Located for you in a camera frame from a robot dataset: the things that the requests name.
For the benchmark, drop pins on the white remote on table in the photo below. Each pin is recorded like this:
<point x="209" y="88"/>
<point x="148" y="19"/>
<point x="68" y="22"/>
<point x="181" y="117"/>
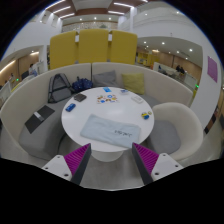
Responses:
<point x="137" y="99"/>

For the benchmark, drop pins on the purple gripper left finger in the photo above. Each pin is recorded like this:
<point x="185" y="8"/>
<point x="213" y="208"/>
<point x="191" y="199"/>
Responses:
<point x="77" y="162"/>

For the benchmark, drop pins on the dark blue bag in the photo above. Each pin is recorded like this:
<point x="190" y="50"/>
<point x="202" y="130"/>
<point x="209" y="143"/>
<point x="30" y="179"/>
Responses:
<point x="82" y="84"/>

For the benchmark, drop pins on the small blue card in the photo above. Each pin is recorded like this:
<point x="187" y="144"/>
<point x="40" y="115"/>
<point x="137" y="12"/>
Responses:
<point x="106" y="89"/>

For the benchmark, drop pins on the round white table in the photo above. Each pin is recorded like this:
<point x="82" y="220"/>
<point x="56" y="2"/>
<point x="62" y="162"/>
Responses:
<point x="124" y="110"/>

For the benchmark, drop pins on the grey black backpack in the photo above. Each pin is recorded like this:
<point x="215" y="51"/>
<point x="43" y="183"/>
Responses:
<point x="59" y="88"/>

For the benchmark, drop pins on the colourful picture card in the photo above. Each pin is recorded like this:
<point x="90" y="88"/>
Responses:
<point x="111" y="98"/>

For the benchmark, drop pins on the yellow partition panels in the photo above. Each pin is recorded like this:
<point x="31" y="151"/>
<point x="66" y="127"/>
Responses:
<point x="92" y="45"/>

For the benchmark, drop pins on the curved white sofa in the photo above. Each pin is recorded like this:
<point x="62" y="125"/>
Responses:
<point x="43" y="143"/>

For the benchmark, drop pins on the blue box on table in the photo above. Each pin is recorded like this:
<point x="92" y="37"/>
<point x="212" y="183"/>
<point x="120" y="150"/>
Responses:
<point x="70" y="107"/>

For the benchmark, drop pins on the white armchair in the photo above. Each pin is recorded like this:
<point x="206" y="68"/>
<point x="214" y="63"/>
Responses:
<point x="177" y="131"/>

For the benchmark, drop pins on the black laptop on sofa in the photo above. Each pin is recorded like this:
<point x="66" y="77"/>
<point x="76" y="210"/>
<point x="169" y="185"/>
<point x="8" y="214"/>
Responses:
<point x="38" y="118"/>

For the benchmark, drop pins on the black wallet on table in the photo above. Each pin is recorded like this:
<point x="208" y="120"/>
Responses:
<point x="80" y="97"/>

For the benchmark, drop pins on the yellow-green cushion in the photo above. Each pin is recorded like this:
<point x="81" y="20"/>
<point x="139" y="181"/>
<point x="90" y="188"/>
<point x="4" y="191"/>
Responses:
<point x="134" y="82"/>

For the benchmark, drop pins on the yellow blue toy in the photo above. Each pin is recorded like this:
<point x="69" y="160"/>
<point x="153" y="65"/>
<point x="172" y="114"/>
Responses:
<point x="146" y="115"/>

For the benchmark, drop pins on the light blue folded towel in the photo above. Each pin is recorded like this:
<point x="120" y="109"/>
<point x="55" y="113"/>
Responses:
<point x="111" y="132"/>

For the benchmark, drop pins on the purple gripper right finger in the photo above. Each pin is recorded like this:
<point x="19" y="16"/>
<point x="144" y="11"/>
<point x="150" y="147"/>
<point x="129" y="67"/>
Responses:
<point x="145" y="160"/>

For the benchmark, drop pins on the grey cushion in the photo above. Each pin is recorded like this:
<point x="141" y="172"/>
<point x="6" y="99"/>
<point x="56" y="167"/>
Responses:
<point x="105" y="79"/>

